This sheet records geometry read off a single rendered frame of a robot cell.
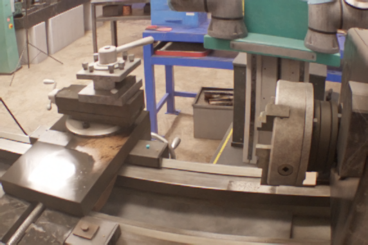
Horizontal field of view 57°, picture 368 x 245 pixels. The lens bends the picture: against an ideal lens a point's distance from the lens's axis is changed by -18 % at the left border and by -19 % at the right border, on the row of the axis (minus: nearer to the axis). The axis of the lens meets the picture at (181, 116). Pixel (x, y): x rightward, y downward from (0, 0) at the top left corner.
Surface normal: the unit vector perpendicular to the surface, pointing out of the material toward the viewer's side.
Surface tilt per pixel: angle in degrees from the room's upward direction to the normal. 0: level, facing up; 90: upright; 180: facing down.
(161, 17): 90
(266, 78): 90
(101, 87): 90
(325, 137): 60
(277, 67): 90
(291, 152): 81
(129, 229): 49
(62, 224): 0
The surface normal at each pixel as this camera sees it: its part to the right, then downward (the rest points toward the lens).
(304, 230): -0.03, -0.90
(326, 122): -0.20, -0.38
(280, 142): -0.26, 0.14
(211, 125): -0.22, 0.44
